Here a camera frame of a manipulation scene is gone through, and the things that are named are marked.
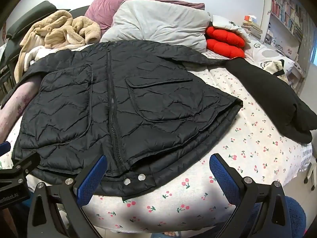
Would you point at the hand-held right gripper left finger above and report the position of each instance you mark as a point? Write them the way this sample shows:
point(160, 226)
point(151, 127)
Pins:
point(92, 178)

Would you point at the stack of books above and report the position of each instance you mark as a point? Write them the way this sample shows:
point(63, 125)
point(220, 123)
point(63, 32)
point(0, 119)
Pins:
point(252, 29)

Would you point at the white black printed bag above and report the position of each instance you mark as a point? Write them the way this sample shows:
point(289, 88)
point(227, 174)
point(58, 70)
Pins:
point(273, 67)

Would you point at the red lobed cushion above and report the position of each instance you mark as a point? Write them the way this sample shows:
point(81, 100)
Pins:
point(223, 34)
point(225, 49)

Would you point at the white cartoon printed blanket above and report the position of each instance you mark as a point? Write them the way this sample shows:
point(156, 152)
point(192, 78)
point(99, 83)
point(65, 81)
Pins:
point(270, 52)

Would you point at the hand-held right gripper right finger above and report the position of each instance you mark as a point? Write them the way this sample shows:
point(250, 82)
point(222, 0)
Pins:
point(223, 178)

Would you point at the beige fleece garment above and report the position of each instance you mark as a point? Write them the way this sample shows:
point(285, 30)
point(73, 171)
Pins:
point(62, 32)

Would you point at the white bookshelf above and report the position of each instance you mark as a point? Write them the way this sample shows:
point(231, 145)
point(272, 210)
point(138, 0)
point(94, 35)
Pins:
point(284, 12)

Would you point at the cherry print bed sheet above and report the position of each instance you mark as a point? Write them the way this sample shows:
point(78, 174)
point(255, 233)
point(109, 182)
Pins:
point(247, 153)

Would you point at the white printed pillow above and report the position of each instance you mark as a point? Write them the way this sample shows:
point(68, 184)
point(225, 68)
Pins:
point(230, 24)

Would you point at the small red box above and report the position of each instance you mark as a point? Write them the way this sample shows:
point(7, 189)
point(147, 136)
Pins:
point(247, 18)

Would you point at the black knit garment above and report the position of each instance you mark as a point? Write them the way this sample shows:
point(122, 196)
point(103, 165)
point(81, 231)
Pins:
point(272, 99)

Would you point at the white fleece cloth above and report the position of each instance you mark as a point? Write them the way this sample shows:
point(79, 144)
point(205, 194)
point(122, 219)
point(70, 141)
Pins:
point(42, 50)

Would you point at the grey checked mattress cover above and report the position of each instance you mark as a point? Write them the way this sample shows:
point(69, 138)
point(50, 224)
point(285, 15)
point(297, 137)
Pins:
point(306, 153)

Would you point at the grey duvet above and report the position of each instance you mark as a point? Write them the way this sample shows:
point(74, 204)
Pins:
point(158, 22)

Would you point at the black office chair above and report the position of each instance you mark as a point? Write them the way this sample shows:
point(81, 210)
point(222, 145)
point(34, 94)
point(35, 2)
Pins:
point(27, 14)

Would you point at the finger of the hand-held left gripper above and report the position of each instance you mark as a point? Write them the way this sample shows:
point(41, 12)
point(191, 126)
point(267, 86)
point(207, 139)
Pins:
point(24, 164)
point(3, 148)

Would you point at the blue shaggy rug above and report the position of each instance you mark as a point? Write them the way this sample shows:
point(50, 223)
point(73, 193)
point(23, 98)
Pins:
point(297, 218)

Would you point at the pink floral blanket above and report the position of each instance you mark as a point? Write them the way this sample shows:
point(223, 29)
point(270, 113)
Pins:
point(14, 104)

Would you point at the black quilted jacket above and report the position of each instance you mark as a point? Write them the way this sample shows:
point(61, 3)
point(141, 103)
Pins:
point(123, 99)

